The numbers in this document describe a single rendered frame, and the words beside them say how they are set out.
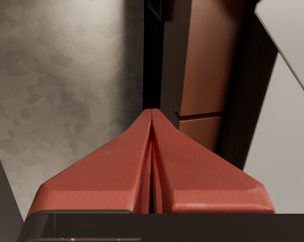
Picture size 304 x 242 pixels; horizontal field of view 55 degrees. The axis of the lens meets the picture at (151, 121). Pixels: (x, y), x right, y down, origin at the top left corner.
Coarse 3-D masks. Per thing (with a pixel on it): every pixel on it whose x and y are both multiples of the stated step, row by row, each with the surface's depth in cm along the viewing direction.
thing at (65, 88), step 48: (0, 0) 29; (48, 0) 30; (96, 0) 31; (0, 48) 32; (48, 48) 33; (96, 48) 34; (0, 96) 35; (48, 96) 36; (96, 96) 38; (0, 144) 39; (48, 144) 40; (96, 144) 42
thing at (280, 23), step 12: (264, 0) 16; (276, 0) 16; (288, 0) 16; (300, 0) 16; (264, 12) 16; (276, 12) 16; (288, 12) 16; (300, 12) 17; (264, 24) 16; (276, 24) 17; (288, 24) 17; (276, 36) 17; (288, 36) 17; (288, 48) 18
